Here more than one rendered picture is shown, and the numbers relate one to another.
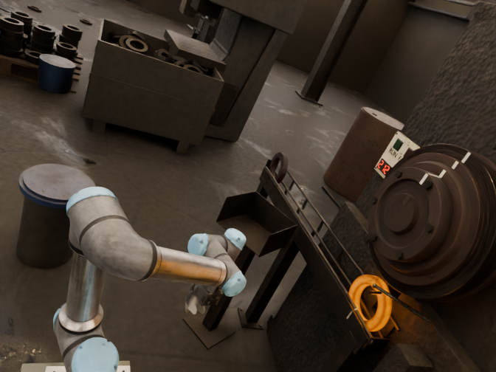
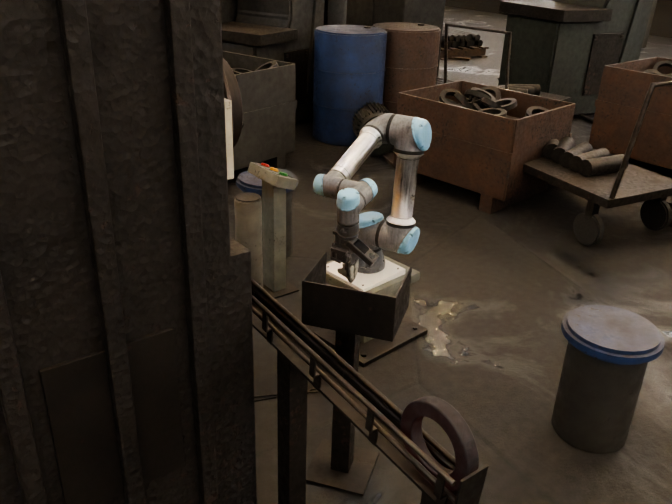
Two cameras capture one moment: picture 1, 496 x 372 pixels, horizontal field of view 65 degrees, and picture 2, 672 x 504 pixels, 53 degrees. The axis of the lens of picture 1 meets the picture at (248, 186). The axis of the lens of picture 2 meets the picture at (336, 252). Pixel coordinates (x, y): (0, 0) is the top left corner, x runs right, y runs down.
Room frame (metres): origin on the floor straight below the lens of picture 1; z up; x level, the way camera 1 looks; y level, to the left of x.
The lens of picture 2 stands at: (3.08, -0.58, 1.58)
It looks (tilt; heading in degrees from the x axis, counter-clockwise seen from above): 25 degrees down; 166
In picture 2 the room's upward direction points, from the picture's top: 2 degrees clockwise
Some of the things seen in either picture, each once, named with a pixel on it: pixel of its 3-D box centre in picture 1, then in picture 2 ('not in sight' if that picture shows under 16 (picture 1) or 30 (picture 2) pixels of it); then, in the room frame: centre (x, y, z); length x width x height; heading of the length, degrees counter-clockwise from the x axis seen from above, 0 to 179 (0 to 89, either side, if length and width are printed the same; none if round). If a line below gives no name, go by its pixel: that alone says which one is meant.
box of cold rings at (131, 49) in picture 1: (150, 85); not in sight; (3.37, 1.18, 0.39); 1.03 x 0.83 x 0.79; 118
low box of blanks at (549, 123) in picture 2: not in sight; (480, 140); (-1.01, 1.45, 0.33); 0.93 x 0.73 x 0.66; 31
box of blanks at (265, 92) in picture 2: not in sight; (203, 116); (-1.63, -0.35, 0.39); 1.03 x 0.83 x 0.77; 129
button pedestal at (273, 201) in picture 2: not in sight; (274, 229); (0.21, -0.15, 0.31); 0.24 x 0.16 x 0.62; 24
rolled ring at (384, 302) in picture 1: (368, 302); not in sight; (1.13, -0.55, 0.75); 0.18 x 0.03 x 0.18; 25
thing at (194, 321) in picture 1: (232, 271); (353, 378); (1.47, -0.10, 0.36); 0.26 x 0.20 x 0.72; 59
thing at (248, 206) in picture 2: not in sight; (249, 250); (0.31, -0.28, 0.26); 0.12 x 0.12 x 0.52
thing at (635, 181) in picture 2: not in sight; (587, 140); (-0.43, 1.87, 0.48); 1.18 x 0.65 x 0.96; 14
